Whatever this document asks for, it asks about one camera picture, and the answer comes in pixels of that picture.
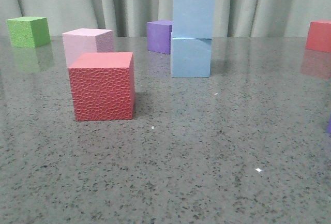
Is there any red foam cube far right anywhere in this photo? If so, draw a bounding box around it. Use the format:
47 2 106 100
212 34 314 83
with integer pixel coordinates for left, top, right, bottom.
306 20 331 53

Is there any pink foam cube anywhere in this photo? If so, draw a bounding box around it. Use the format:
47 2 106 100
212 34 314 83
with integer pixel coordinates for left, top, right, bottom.
62 28 114 67

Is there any purple cube at right edge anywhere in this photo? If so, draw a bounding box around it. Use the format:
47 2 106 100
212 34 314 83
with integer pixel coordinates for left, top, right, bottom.
326 117 331 134

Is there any purple foam cube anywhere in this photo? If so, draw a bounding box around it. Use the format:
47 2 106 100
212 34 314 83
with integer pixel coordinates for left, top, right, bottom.
146 20 173 54

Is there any red textured foam cube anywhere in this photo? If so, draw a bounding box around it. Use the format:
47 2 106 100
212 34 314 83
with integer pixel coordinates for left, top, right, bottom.
68 52 135 121

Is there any green foam cube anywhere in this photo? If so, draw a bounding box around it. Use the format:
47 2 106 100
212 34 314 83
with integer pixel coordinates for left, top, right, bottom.
6 17 51 48

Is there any grey-green curtain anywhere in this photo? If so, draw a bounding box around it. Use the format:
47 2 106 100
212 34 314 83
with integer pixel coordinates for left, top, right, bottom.
1 0 330 37

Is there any light blue foam cube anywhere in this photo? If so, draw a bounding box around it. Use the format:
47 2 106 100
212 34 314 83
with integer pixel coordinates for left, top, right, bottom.
172 0 216 39
170 36 212 78

